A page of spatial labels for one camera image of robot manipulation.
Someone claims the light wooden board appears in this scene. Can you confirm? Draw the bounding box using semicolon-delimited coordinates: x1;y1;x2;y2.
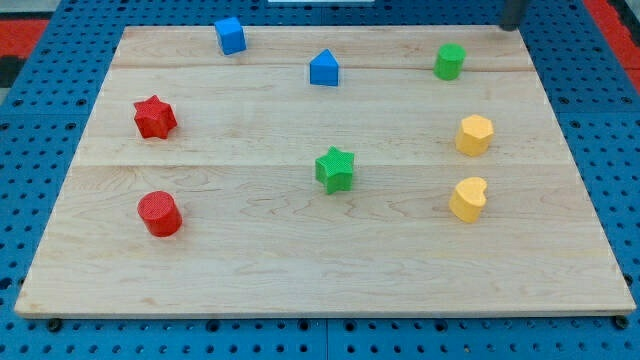
15;26;636;319

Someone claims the green star block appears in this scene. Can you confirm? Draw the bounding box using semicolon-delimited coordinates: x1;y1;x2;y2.
315;146;355;194

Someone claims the blue triangular prism block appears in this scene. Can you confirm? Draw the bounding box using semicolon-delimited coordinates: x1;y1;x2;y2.
309;49;339;87

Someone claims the yellow heart block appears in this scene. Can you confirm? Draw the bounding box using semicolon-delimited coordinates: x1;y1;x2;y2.
449;177;488;223

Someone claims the yellow hexagon block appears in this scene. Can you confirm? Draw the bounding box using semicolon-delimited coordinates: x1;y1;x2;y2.
454;114;494;157

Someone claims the red cylinder block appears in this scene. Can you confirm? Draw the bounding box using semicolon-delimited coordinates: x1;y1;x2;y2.
137;191;183;237

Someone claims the green cylinder block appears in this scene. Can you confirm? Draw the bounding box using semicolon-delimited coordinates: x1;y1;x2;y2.
433;43;466;81

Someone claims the blue cube block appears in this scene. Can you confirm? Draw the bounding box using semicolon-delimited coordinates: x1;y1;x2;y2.
214;17;247;55

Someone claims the red star block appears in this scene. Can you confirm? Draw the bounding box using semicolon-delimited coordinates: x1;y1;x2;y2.
134;95;177;140

